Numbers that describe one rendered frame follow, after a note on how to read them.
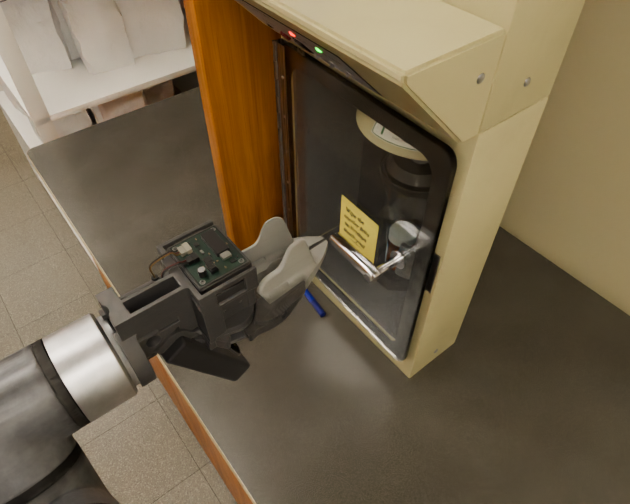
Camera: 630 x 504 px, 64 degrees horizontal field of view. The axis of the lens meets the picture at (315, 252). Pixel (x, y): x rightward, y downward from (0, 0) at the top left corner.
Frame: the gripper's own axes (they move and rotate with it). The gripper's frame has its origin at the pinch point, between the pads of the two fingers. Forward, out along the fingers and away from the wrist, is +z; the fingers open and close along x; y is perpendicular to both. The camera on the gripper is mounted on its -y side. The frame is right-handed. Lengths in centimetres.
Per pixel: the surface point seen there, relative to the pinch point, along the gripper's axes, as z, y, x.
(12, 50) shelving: -5, -21, 111
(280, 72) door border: 14.5, 3.4, 25.7
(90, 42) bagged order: 16, -29, 123
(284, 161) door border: 14.4, -11.5, 26.0
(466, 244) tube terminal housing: 19.7, -7.9, -5.0
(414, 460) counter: 6.8, -37.2, -14.6
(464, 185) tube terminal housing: 15.6, 3.7, -4.9
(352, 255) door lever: 9.2, -10.4, 3.9
